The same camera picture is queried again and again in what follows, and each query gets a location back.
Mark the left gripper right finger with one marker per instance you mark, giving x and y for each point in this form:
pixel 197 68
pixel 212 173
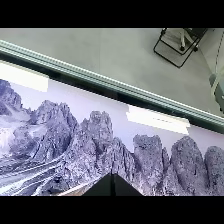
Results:
pixel 121 187

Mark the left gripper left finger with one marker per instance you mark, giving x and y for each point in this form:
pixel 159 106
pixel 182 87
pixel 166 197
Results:
pixel 104 187

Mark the black metal frame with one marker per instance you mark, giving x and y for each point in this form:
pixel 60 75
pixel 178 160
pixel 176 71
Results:
pixel 180 59

